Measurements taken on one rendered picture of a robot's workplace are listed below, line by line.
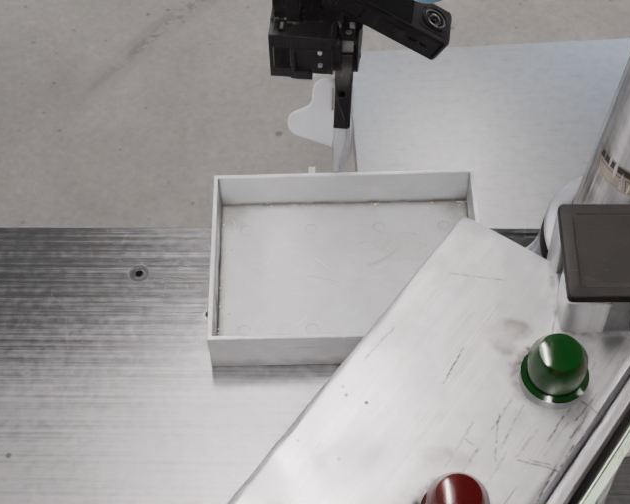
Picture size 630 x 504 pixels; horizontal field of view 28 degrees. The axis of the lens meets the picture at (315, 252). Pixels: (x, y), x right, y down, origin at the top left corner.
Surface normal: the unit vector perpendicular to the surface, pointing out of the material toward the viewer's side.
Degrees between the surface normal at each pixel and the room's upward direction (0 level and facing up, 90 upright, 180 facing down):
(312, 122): 56
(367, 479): 0
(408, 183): 90
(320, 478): 0
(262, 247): 0
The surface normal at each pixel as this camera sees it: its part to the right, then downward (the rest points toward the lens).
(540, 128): -0.02, -0.58
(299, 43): -0.11, 0.80
